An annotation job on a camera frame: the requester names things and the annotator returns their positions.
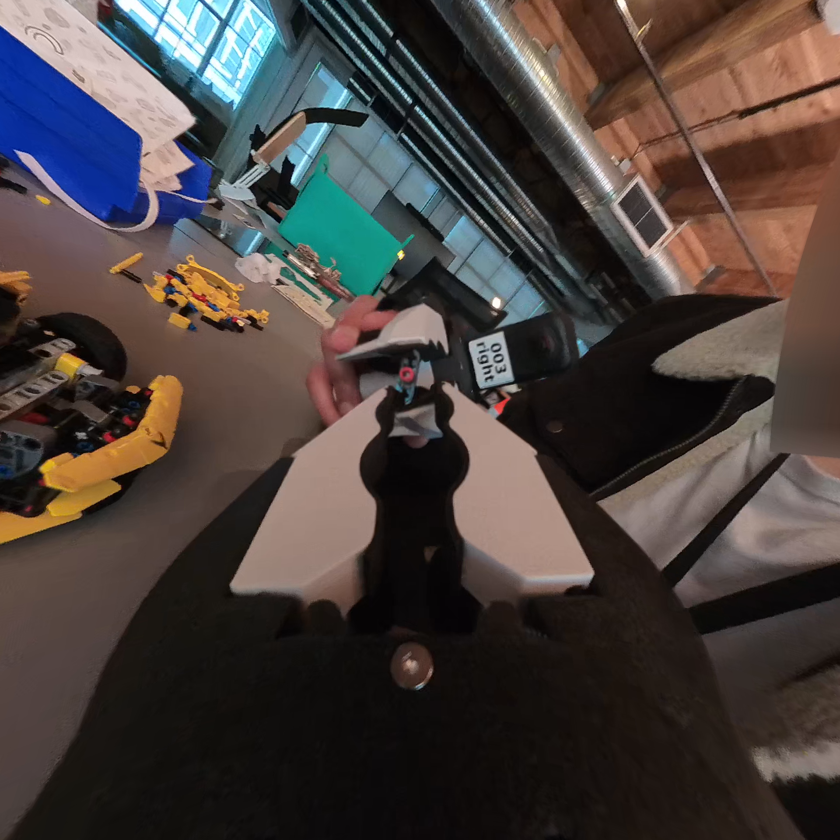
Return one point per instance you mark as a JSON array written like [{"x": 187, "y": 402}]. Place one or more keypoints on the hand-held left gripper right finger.
[{"x": 518, "y": 518}]

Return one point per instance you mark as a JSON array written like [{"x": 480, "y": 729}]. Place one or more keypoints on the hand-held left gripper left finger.
[{"x": 308, "y": 518}]

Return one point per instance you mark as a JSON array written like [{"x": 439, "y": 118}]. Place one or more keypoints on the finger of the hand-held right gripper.
[
  {"x": 413, "y": 420},
  {"x": 413, "y": 331}
]

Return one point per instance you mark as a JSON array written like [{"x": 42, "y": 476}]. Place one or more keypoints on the small black brick assembly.
[{"x": 407, "y": 376}]

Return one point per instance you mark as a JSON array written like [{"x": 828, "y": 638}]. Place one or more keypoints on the pile of yellow brick pieces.
[{"x": 197, "y": 295}]

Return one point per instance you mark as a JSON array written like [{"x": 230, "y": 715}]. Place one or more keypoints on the grey desk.
[{"x": 216, "y": 394}]

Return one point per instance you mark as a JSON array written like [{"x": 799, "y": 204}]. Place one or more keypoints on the pale round desk lamp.
[{"x": 279, "y": 141}]

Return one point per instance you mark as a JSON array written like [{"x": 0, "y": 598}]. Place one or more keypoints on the person's right hand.
[{"x": 344, "y": 338}]

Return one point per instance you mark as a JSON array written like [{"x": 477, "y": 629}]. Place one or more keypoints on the person's black fleece-lined jacket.
[{"x": 623, "y": 394}]

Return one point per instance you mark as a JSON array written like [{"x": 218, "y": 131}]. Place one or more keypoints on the small brown brick model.
[{"x": 321, "y": 269}]

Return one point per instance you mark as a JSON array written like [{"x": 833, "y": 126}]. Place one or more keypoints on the printed paper sheet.
[{"x": 302, "y": 302}]

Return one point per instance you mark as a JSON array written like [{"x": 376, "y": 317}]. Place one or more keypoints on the white vent grille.
[{"x": 640, "y": 213}]

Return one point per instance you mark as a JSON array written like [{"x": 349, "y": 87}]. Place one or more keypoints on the crumpled white plastic bag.
[{"x": 256, "y": 268}]

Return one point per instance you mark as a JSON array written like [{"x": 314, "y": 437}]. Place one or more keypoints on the yellow brick car model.
[{"x": 118, "y": 453}]

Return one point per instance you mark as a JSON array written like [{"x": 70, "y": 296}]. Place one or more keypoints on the black ceiling pipes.
[{"x": 426, "y": 111}]

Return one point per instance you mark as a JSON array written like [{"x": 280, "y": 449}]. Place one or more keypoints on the person's white shirt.
[{"x": 754, "y": 525}]

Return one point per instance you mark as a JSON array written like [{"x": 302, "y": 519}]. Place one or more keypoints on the long yellow brick beam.
[{"x": 126, "y": 261}]

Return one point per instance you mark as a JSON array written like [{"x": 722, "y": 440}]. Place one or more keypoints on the small white printed paper bag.
[{"x": 164, "y": 164}]

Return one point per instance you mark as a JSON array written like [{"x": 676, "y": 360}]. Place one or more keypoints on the large paned window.
[{"x": 197, "y": 39}]

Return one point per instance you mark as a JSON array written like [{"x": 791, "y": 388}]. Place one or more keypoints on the white paper strip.
[{"x": 65, "y": 193}]

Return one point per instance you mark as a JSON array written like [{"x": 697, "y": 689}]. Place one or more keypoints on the blue plastic bin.
[{"x": 59, "y": 131}]

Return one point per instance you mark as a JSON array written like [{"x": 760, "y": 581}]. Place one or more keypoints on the small black red brick pieces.
[{"x": 13, "y": 187}]

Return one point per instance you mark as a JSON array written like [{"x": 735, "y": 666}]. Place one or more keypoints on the silver ventilation duct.
[{"x": 544, "y": 118}]

